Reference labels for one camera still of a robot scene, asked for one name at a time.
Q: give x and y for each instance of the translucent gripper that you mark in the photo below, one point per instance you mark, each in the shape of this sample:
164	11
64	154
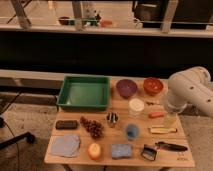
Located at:
171	113

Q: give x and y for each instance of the black rectangular eraser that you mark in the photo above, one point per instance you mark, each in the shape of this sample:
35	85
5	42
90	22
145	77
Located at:
66	124

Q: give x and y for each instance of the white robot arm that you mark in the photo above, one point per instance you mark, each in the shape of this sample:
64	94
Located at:
187	86

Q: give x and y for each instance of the red-orange bowl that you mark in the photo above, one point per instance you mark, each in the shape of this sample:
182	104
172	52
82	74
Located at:
152	86

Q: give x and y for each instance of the purple bowl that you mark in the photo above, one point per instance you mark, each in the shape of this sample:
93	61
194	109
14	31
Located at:
126	88

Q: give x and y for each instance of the orange sausage toy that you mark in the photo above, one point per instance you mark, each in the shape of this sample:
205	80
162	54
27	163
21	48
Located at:
155	115

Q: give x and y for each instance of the small thin utensil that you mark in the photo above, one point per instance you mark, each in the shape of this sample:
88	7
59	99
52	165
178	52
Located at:
151	103

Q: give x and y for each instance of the blue plastic cup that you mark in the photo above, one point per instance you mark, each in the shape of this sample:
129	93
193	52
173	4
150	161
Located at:
131	131

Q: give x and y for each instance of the small metal clip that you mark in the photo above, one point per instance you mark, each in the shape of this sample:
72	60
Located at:
112	118

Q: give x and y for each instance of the blue sponge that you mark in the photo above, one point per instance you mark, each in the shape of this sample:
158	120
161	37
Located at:
119	151

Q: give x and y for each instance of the bunch of dark grapes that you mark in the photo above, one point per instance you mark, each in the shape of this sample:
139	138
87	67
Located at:
94	128

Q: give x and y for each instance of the yellow orange fruit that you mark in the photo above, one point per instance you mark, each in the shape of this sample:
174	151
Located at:
94	151

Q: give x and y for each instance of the green plastic tray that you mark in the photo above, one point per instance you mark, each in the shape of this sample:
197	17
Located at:
84	93

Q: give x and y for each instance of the grey-blue cloth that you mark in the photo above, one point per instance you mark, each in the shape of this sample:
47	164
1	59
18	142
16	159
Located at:
66	146

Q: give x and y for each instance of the black chair base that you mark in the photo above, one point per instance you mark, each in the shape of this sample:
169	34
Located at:
15	139

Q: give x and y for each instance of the black handled peeler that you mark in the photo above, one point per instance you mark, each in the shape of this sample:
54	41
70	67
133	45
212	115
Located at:
171	147

